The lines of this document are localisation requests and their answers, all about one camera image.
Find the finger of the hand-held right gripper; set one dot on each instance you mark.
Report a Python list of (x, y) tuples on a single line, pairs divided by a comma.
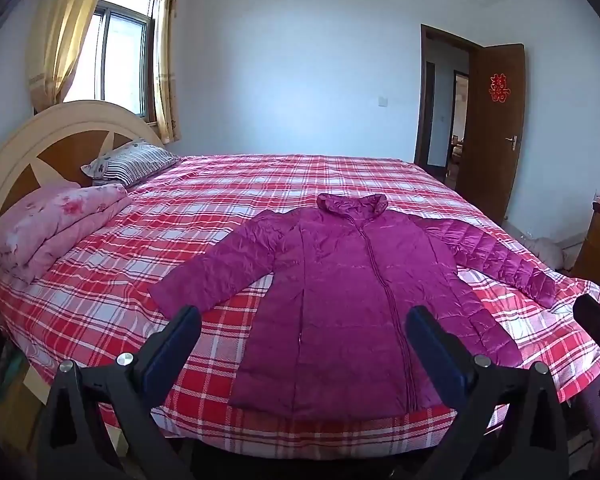
[(596, 317)]

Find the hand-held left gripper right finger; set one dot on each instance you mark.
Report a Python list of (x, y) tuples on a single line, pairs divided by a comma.
[(432, 355)]

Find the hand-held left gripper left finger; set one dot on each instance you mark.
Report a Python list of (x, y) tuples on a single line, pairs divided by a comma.
[(167, 355)]

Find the purple down jacket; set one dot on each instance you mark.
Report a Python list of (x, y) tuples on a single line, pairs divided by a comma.
[(340, 280)]

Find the bed with red plaid sheet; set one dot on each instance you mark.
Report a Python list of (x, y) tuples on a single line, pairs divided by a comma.
[(205, 200)]

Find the pink floral folded quilt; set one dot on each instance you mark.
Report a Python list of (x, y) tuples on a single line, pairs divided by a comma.
[(55, 230)]

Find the brown wooden door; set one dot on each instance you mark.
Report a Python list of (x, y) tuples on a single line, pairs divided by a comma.
[(485, 160)]

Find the striped pillow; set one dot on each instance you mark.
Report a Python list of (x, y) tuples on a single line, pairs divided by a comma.
[(135, 165)]

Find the red paper door decoration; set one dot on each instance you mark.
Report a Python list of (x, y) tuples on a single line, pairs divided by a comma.
[(500, 87)]

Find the cream and wood headboard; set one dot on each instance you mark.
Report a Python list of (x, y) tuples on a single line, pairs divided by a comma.
[(65, 150)]

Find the narrow yellow curtain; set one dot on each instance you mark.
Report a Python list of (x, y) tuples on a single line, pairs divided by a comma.
[(164, 85)]

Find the window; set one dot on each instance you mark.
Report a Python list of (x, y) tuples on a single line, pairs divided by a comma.
[(125, 60)]

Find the wide yellow curtain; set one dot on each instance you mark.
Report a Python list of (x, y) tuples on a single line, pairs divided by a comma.
[(60, 35)]

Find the brown door frame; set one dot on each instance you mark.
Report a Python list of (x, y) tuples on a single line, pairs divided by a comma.
[(422, 85)]

